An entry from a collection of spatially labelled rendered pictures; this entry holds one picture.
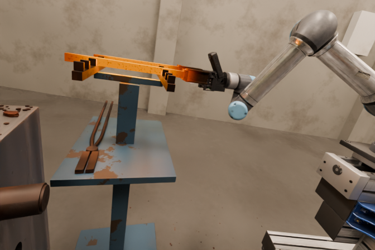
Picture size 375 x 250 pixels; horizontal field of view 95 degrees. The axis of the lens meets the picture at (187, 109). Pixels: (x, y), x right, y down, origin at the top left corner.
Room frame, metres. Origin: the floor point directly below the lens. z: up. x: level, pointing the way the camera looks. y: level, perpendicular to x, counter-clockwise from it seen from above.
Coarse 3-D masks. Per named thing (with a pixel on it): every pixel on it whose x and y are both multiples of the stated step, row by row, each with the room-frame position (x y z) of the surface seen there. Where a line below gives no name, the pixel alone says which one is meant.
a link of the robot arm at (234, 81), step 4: (228, 72) 0.80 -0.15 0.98; (232, 76) 0.77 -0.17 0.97; (236, 76) 0.77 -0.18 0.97; (232, 80) 0.76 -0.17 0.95; (236, 80) 0.77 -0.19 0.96; (228, 84) 0.77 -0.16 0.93; (232, 84) 0.76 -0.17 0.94; (236, 84) 0.77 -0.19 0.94; (228, 88) 0.78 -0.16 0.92; (232, 88) 0.78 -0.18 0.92
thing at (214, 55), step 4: (212, 52) 0.75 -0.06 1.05; (216, 52) 0.74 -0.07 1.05; (208, 56) 0.77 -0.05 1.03; (212, 56) 0.74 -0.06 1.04; (216, 56) 0.74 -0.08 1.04; (212, 60) 0.75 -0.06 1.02; (216, 60) 0.74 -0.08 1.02; (212, 64) 0.77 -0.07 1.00; (216, 64) 0.75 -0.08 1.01; (216, 68) 0.75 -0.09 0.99; (220, 68) 0.75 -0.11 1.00; (220, 72) 0.75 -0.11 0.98; (220, 76) 0.76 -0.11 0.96
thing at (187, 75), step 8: (72, 56) 0.49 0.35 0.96; (80, 56) 0.49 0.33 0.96; (88, 56) 0.50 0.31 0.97; (104, 64) 0.51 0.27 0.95; (112, 64) 0.52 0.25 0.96; (120, 64) 0.53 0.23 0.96; (128, 64) 0.53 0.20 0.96; (136, 64) 0.54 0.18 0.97; (144, 72) 0.55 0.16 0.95; (152, 72) 0.56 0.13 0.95; (160, 72) 0.56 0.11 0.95; (176, 72) 0.58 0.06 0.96; (184, 72) 0.58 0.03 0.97; (192, 72) 0.61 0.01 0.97; (200, 72) 0.61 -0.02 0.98; (208, 72) 0.62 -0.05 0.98; (184, 80) 0.61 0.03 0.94; (192, 80) 0.61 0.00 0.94; (200, 80) 0.62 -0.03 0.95
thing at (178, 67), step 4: (96, 56) 0.61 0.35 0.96; (104, 56) 0.62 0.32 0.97; (108, 56) 0.62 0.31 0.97; (112, 56) 0.65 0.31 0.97; (120, 60) 0.64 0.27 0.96; (124, 60) 0.64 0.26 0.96; (128, 60) 0.65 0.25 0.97; (132, 60) 0.65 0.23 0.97; (136, 60) 0.66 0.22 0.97; (144, 64) 0.66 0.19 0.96; (148, 64) 0.67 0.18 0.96; (152, 64) 0.67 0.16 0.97; (156, 64) 0.68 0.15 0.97; (160, 64) 0.68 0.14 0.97; (164, 64) 0.70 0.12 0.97; (168, 68) 0.69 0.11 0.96; (172, 68) 0.70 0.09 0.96; (176, 68) 0.70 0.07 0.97; (180, 68) 0.70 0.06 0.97; (184, 68) 0.72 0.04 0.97; (188, 68) 0.72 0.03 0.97; (192, 68) 0.73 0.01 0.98; (196, 68) 0.74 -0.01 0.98
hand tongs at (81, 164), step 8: (104, 104) 0.83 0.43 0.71; (112, 104) 0.86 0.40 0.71; (96, 128) 0.57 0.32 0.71; (104, 128) 0.58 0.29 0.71; (96, 144) 0.47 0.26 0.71; (88, 152) 0.42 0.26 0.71; (96, 152) 0.43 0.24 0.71; (80, 160) 0.38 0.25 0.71; (96, 160) 0.40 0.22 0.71; (80, 168) 0.35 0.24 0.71; (88, 168) 0.36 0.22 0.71
